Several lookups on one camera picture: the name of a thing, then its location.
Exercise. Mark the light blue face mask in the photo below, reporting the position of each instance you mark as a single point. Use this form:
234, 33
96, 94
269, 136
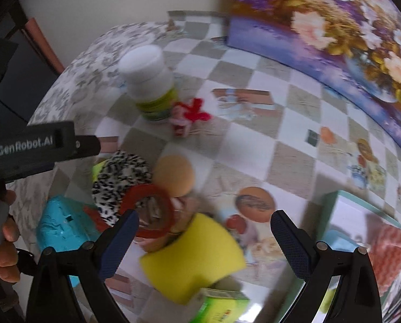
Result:
341, 239

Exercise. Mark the yellow sponge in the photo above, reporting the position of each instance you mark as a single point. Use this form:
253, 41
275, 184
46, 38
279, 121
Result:
193, 259

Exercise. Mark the pink white fluffy cloth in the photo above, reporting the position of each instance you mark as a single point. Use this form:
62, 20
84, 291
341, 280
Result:
388, 252

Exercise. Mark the teal cardboard tray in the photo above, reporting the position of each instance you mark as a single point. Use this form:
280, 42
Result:
351, 208

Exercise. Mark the white plastic bottle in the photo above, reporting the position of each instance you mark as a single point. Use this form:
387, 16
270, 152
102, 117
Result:
146, 74

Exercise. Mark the red tape roll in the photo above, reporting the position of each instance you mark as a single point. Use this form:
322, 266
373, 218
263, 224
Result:
168, 208

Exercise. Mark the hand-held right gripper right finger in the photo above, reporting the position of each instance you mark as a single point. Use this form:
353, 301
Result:
289, 242

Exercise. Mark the checked printed tablecloth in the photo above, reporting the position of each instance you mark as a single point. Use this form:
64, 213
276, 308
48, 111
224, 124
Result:
287, 107

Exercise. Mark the teal pouch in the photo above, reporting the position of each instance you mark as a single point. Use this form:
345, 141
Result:
59, 222

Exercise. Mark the orange round puff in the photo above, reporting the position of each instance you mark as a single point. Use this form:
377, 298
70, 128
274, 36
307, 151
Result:
173, 175

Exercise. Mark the red flower hair clip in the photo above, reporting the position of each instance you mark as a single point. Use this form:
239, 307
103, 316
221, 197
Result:
193, 112

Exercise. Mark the person's left hand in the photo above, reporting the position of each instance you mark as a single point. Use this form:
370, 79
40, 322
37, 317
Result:
7, 262

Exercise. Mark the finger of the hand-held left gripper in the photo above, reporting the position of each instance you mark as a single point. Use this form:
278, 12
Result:
87, 145

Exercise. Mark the floral painting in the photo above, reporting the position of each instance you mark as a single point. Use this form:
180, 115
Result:
321, 23

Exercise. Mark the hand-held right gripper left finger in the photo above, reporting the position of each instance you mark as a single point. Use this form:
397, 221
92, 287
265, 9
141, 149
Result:
121, 239

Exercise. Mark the leopard print scrunchie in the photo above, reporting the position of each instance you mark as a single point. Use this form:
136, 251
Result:
119, 171

